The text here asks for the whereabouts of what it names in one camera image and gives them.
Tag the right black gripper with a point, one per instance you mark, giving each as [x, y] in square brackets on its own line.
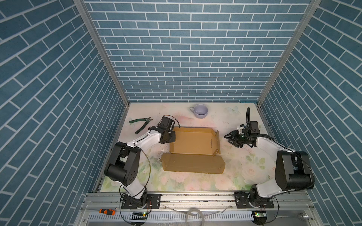
[234, 140]

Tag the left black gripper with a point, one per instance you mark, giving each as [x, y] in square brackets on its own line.
[173, 137]

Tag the brown cardboard box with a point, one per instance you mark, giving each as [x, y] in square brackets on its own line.
[195, 150]

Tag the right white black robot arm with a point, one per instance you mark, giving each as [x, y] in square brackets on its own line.
[292, 171]

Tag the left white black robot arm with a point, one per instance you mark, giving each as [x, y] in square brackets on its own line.
[123, 163]

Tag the lavender ceramic cup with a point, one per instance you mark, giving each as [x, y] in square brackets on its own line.
[200, 111]

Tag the clear plastic tube loop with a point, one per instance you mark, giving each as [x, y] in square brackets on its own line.
[194, 214]

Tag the orange black screwdriver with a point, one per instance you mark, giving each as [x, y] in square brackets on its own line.
[109, 212]

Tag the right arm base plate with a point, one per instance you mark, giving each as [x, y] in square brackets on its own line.
[247, 201]

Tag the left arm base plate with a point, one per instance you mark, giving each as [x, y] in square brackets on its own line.
[151, 201]

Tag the white slotted cable duct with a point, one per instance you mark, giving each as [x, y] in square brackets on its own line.
[171, 217]

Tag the aluminium mounting rail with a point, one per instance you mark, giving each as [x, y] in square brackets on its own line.
[296, 201]

